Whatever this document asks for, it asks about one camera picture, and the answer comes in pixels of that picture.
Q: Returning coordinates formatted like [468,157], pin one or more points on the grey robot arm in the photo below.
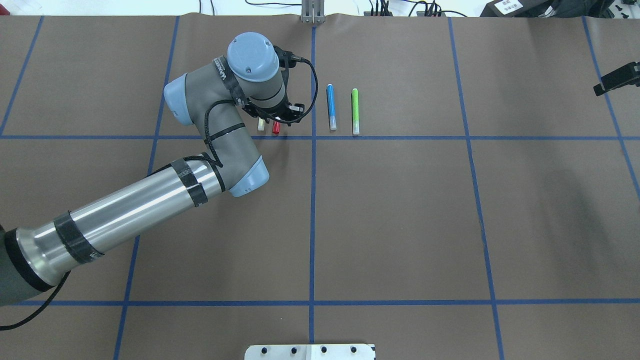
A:
[252,77]

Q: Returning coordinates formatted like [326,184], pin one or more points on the blue highlighter pen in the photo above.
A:
[331,108]

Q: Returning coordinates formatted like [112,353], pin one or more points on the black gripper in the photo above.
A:
[276,113]

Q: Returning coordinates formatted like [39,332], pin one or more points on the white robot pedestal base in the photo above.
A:
[328,351]

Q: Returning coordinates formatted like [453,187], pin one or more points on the green highlighter pen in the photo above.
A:
[355,112]

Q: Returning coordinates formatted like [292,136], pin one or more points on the red whiteboard marker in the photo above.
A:
[276,128]

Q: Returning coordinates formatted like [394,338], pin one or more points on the black power adapter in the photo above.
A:
[520,9]

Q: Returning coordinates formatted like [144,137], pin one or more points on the grey aluminium frame post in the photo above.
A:
[313,12]

